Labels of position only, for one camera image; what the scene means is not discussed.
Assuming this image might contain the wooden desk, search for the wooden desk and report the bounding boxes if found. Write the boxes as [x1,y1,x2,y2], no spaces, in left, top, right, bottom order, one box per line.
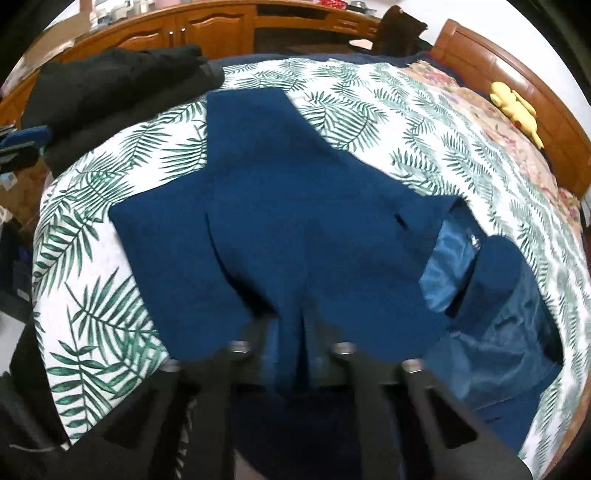
[0,0,384,130]

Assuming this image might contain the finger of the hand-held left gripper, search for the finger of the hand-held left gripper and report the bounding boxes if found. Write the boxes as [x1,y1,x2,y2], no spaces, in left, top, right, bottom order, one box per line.
[0,126,52,151]
[0,148,43,172]

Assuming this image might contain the floral bedspread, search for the floral bedspread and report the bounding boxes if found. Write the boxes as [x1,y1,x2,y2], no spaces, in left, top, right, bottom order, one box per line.
[402,60,580,217]

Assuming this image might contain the dark cloth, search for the dark cloth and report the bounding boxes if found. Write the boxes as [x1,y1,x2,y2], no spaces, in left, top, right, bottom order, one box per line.
[0,318,77,480]

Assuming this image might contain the wooden headboard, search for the wooden headboard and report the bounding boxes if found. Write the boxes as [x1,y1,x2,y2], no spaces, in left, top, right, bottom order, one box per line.
[434,18,591,197]

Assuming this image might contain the bed with leaf-print duvet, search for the bed with leaf-print duvet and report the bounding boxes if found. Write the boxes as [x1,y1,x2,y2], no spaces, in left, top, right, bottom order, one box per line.
[31,60,591,467]

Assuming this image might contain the navy blue suit jacket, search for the navy blue suit jacket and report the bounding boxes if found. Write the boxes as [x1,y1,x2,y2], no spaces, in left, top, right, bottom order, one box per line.
[108,90,565,480]

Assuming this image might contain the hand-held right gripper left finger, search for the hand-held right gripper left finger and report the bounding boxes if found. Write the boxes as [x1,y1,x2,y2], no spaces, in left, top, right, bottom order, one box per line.
[69,340,259,480]

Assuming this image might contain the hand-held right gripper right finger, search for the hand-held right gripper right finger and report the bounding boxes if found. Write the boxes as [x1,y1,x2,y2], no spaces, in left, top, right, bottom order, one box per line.
[329,342,533,480]

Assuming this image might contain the cardboard box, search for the cardboard box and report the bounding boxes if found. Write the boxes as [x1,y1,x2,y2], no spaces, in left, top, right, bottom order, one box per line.
[0,168,49,224]

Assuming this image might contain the yellow plush toy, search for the yellow plush toy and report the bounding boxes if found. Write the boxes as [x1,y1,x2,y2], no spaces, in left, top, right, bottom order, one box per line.
[489,82,543,149]

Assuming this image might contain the dark chair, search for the dark chair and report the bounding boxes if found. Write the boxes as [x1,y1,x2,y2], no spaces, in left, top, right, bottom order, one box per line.
[372,6,435,56]

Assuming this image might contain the black garment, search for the black garment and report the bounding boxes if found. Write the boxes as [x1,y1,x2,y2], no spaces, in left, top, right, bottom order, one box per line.
[21,44,227,178]

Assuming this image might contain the dark storage box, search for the dark storage box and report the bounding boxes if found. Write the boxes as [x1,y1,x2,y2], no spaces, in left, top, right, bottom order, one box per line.
[0,228,34,317]

